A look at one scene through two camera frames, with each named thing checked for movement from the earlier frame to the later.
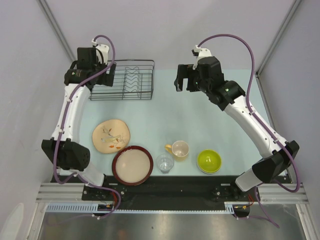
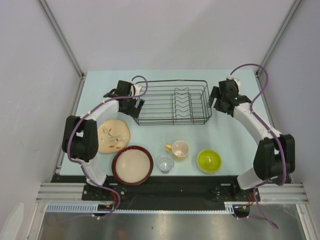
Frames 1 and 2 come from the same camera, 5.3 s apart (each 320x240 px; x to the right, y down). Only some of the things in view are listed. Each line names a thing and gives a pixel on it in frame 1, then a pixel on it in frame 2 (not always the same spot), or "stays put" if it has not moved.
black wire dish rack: x=134 y=80 to x=174 y=102
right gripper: x=185 y=72 to x=215 y=93
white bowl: x=206 y=172 stays put
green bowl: x=209 y=161 stays put
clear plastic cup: x=164 y=162 stays put
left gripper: x=107 y=79 to x=133 y=110
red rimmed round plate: x=132 y=165 stays put
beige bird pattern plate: x=111 y=136 stays put
